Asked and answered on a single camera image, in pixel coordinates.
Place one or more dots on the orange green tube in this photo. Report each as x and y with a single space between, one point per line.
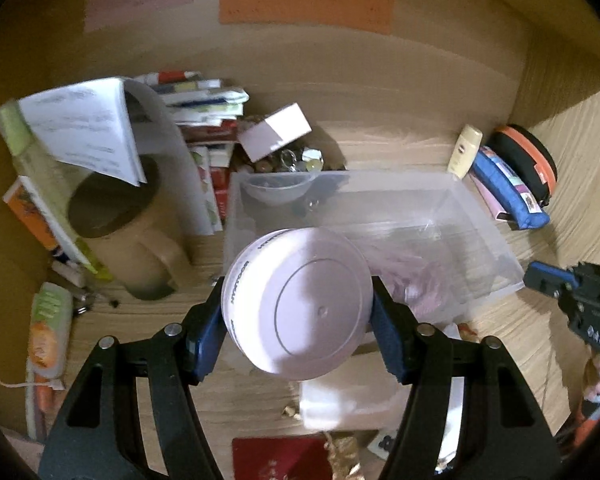
50 327

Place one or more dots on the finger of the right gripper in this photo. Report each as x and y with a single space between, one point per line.
549 280

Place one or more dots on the stack of books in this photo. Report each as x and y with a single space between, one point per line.
207 111

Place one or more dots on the black orange zip case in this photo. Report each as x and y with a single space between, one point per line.
528 157

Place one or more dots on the blue pencil pouch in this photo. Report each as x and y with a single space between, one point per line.
508 190

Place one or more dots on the cream lotion bottle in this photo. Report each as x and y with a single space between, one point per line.
465 151

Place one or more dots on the white cloth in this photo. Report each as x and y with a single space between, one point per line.
359 395

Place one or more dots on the brown ceramic mug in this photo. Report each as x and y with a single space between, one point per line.
134 231

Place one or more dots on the pink round jar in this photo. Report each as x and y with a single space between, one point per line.
297 302

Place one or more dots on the orange sticky note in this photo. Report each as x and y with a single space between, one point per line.
366 15

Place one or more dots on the white paper notebook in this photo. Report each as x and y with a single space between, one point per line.
87 125

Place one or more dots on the right hand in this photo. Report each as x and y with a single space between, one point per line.
591 378

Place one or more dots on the bowl of trinkets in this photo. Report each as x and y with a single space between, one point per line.
285 176

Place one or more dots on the gold chain trinket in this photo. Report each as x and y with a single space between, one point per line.
343 455

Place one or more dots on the small white box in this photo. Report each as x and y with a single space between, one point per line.
274 132

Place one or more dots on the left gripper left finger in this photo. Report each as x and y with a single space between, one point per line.
129 414

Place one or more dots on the pink cable bag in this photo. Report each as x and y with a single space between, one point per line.
412 280

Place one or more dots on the white battery pack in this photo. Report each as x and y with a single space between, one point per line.
383 443

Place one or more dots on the yellow green spray bottle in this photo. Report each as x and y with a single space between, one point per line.
50 184

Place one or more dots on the clear plastic storage bin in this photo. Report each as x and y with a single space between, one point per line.
429 213

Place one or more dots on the orange pen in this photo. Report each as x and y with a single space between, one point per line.
39 404

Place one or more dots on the orange book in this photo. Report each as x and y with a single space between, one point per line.
20 203

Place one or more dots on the red booklet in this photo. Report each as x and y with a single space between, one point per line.
281 458

